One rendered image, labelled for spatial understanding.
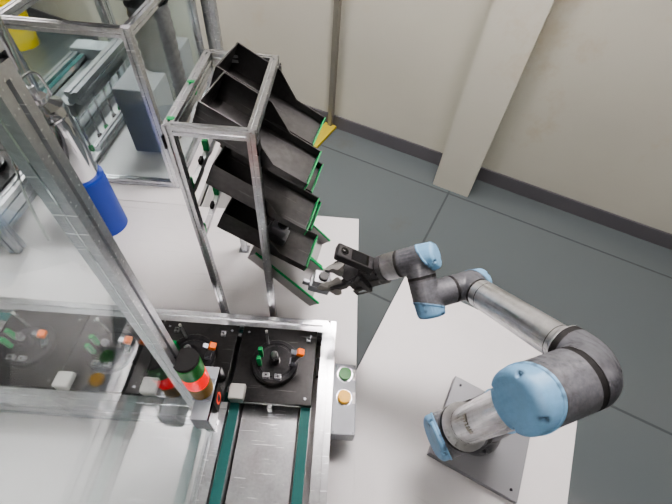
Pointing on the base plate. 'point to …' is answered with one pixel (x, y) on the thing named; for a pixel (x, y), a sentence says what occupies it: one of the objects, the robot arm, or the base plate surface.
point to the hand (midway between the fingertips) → (320, 278)
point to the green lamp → (193, 373)
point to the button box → (343, 418)
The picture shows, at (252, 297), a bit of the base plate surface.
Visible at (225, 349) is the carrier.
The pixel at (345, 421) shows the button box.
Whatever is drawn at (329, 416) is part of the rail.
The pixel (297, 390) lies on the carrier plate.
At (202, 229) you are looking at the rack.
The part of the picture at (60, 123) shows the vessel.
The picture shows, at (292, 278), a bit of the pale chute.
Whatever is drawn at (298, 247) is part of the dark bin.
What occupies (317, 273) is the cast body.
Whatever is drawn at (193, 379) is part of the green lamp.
